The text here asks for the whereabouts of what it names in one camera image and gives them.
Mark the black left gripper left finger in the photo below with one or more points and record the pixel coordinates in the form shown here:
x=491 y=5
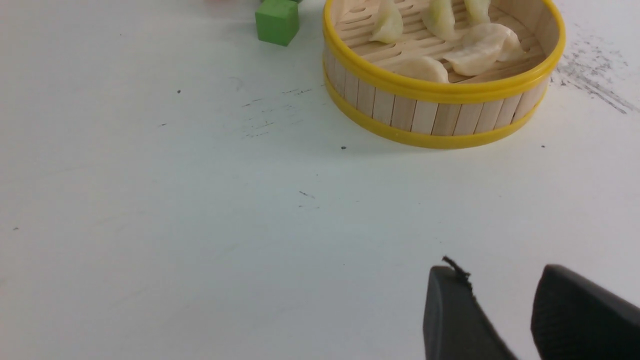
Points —
x=455 y=327

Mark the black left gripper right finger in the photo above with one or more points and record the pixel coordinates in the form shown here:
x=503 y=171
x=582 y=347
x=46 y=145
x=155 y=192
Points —
x=575 y=319

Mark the white dumpling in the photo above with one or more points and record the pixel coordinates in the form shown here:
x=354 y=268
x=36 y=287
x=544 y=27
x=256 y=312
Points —
x=510 y=49
x=476 y=58
x=424 y=68

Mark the pale green dumpling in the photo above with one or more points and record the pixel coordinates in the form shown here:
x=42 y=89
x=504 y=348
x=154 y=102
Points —
x=477 y=11
x=388 y=26
x=439 y=19

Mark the yellow-rimmed bamboo steamer tray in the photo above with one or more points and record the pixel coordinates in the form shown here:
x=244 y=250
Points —
x=467 y=112

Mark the green foam cube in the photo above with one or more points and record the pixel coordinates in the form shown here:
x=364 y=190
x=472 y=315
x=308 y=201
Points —
x=277 y=21

